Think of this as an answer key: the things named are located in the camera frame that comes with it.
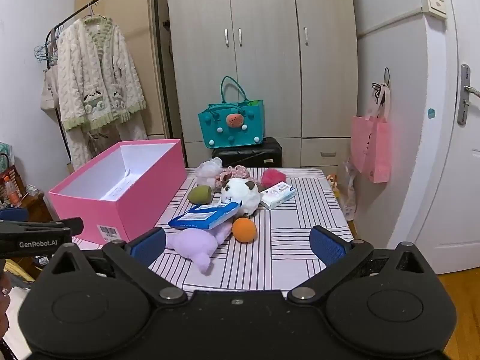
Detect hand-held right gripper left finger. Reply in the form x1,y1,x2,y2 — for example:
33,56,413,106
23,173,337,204
35,227,188,306

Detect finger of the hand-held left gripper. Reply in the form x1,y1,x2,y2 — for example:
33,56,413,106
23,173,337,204
0,208,30,222
0,217,84,260

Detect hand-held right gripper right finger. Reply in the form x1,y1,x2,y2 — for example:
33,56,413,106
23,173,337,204
287,226,441,304

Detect purple plush toy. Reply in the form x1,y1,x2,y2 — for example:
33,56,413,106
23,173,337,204
165,222,233,274

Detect pink cardboard box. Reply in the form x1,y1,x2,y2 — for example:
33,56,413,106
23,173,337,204
48,139,187,244

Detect blue wipes packet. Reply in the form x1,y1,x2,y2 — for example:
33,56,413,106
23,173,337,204
168,200,242,230

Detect white tissue packet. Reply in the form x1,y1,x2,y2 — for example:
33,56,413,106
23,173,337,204
259,181,298,210

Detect orange ball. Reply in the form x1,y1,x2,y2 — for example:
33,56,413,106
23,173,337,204
232,217,258,243

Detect white brown plush toy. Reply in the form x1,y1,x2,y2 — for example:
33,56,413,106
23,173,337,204
220,178,261,216

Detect orange drink bottle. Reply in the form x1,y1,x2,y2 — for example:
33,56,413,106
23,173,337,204
4,174,21,208

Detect wooden nightstand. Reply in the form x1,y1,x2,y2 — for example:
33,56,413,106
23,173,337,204
0,191,55,226

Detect striped tablecloth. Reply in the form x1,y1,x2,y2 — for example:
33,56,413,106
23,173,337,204
71,167,355,295

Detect white plastic bag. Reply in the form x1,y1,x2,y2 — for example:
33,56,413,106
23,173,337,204
342,159,357,222

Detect plastic tissue pack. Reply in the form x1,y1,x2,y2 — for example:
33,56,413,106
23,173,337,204
0,142,16,169

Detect colourful gift bag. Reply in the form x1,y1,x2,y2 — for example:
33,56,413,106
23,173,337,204
326,173,341,197

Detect green egg-shaped sponge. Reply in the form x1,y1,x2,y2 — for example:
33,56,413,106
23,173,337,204
187,185,212,205

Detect pink fluffy ball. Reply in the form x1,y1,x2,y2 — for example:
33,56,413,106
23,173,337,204
260,169,287,190

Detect white fluffy toy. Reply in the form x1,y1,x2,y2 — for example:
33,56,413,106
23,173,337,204
197,157,224,188

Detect pink shopping bag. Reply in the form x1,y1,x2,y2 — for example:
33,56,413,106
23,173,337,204
350,82,392,184

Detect pink floral cloth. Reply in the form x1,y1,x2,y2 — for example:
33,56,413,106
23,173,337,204
214,166,251,192

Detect black suitcase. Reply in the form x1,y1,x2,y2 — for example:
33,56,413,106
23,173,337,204
212,137,283,168

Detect cream fleece pants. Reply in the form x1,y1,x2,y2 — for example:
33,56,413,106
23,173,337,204
65,112,149,173

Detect canvas tote bag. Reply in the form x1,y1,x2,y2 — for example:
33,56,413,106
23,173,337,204
40,64,61,111

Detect teal felt tote bag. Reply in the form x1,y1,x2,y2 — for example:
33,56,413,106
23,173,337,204
198,76,265,149

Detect white door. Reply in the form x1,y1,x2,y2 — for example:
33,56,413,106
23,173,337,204
405,0,480,274

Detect cream knitted cardigan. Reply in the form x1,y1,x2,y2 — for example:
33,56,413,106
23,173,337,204
56,15,148,133

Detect beige wardrobe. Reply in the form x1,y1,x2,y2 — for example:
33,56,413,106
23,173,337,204
167,0,359,167

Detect tall beige cabinet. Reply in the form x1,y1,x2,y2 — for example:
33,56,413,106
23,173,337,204
75,0,173,139

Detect dark wire basket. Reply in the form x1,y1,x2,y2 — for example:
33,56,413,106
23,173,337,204
0,154,27,211

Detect blue wire hanger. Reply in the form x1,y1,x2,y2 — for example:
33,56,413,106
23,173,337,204
34,26,61,64

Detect metal door handle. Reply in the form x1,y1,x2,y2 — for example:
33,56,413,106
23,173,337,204
457,64,480,126

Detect beige wall box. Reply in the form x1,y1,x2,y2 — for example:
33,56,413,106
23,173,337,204
419,0,448,18

